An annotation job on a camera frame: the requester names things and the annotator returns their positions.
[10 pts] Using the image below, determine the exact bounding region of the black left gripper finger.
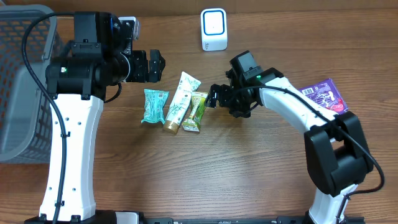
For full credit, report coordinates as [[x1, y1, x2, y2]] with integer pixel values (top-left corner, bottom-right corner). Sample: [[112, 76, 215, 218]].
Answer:
[[149, 49, 165, 66], [148, 67, 164, 83]]

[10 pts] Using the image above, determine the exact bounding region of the green snack packet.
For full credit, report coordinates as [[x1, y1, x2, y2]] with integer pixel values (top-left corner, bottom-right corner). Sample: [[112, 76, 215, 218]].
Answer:
[[182, 92, 208, 132]]

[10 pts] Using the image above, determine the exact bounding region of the white bamboo conditioner tube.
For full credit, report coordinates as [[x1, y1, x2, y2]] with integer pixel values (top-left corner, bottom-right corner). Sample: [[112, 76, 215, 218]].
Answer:
[[164, 72, 201, 134]]

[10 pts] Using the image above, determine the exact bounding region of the mint green wipes pack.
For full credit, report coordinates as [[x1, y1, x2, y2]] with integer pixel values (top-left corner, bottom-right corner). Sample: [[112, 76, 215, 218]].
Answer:
[[141, 89, 169, 124]]

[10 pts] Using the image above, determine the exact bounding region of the purple Carefree liner pack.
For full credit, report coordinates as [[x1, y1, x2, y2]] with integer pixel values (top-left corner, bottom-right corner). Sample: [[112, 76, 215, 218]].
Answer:
[[299, 78, 349, 114]]

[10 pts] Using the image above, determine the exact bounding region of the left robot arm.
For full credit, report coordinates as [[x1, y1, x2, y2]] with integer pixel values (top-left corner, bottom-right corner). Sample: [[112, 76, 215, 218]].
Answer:
[[29, 12, 165, 224]]

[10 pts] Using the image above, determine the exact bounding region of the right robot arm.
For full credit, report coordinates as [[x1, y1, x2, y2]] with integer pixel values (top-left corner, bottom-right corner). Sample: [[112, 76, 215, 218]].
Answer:
[[206, 51, 374, 223]]

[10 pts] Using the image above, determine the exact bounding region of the white barcode scanner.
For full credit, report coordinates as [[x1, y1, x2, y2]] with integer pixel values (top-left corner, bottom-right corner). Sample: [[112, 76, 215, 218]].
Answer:
[[200, 8, 228, 52]]

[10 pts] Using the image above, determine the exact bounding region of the grey plastic basket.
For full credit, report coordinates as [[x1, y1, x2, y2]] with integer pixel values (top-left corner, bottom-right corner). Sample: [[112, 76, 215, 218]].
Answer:
[[1, 4, 52, 164]]

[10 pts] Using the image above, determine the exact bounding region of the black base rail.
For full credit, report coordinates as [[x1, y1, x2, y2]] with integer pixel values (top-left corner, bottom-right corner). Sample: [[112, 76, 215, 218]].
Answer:
[[133, 207, 366, 224]]

